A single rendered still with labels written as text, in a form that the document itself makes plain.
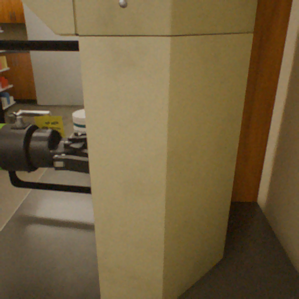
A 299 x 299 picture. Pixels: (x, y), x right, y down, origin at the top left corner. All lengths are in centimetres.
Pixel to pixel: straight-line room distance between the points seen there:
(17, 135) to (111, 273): 29
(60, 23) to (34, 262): 52
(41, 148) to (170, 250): 29
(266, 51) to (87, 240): 63
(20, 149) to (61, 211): 34
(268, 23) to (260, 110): 21
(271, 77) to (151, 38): 48
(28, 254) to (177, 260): 36
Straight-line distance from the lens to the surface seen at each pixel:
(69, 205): 89
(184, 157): 44
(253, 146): 84
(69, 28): 38
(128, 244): 49
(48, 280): 68
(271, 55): 79
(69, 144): 55
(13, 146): 57
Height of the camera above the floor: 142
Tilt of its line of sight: 23 degrees down
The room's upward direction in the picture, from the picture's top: straight up
